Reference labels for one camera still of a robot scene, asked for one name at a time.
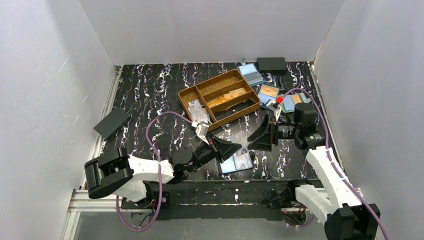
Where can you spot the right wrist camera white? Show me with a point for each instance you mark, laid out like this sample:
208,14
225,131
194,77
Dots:
276,107

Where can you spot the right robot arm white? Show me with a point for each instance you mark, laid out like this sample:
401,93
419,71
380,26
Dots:
342,213

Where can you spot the tan cards in tray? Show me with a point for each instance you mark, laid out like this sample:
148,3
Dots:
226,97

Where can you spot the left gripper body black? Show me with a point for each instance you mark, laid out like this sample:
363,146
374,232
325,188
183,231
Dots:
216,148

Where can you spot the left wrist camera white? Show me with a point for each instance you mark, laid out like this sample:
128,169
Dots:
201,130

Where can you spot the black cards in tray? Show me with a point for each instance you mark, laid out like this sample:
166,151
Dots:
219,115

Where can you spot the black leather card holder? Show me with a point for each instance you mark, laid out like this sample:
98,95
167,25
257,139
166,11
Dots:
237,163

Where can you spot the aluminium frame rail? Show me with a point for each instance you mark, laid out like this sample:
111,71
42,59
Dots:
80,202

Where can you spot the brown woven organizer tray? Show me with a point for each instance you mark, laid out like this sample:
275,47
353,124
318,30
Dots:
217,86

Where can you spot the dark grey card case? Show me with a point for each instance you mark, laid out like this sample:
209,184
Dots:
112,122

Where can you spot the blue card holder orange card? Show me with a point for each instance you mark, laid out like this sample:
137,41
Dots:
265,93

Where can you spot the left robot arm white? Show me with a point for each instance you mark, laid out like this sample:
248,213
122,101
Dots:
119,173

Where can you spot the light blue card holder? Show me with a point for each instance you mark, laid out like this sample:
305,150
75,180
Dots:
251,74

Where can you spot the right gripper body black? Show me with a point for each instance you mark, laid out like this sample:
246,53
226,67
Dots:
273,133

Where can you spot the black box at back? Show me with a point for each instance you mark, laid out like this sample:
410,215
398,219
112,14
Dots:
271,64

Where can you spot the white cards in tray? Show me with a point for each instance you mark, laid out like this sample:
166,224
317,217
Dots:
198,112

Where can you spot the green card wallet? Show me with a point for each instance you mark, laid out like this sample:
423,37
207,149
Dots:
289,102

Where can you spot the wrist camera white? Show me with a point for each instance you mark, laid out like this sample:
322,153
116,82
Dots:
201,130
276,107

